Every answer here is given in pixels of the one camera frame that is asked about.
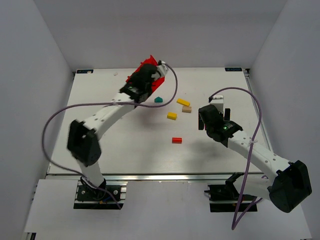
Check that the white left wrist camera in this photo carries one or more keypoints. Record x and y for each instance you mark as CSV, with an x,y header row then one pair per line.
x,y
162,68

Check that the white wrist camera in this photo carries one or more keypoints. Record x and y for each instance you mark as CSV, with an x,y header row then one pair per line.
x,y
218,102
162,68

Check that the red plastic bin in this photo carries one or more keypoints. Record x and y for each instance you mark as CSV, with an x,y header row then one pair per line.
x,y
146,77

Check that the red cylinder block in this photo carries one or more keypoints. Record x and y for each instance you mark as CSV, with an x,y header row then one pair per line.
x,y
177,140

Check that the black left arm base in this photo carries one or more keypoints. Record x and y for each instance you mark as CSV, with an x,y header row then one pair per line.
x,y
85,199

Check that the blue corner label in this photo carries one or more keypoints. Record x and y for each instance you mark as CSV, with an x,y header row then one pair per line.
x,y
233,69
84,71

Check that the yellow long block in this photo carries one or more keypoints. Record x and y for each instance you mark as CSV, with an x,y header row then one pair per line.
x,y
183,102

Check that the natural wood block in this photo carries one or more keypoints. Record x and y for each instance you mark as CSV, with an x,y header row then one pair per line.
x,y
186,109

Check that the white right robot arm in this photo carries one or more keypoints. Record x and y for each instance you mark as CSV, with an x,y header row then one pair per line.
x,y
286,184

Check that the blue right corner label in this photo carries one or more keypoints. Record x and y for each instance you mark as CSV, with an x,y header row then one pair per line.
x,y
233,69

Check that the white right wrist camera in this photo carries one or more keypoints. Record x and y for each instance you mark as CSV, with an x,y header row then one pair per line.
x,y
218,102

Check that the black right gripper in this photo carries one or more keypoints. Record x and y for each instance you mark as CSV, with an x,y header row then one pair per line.
x,y
213,113

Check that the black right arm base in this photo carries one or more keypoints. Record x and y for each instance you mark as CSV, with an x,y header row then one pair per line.
x,y
223,198

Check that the yellow cube block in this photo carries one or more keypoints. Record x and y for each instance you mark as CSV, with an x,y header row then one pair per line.
x,y
172,115

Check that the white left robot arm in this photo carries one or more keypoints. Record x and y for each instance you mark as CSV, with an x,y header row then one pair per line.
x,y
84,136

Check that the teal house-shaped block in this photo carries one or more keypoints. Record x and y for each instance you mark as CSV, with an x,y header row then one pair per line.
x,y
158,100

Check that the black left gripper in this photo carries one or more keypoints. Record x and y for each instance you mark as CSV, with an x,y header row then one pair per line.
x,y
149,71

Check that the blue left corner label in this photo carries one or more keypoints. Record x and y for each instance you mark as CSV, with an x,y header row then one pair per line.
x,y
84,71

